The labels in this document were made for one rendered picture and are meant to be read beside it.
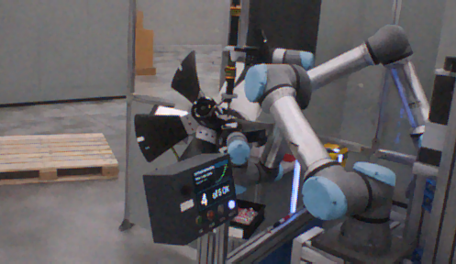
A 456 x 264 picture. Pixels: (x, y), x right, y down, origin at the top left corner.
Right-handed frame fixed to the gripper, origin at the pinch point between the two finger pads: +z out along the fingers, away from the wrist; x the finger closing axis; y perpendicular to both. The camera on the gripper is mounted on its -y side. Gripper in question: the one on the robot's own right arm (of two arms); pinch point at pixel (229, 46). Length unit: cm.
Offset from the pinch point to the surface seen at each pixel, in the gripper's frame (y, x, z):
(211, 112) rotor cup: 27.4, -5.4, 3.5
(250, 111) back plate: 32.1, 27.3, -1.7
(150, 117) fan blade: 35.1, -4.8, 33.8
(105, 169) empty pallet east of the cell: 141, 161, 183
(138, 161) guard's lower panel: 97, 90, 101
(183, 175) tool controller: 24, -85, -27
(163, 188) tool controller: 28, -88, -23
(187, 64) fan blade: 12.4, 15.3, 27.1
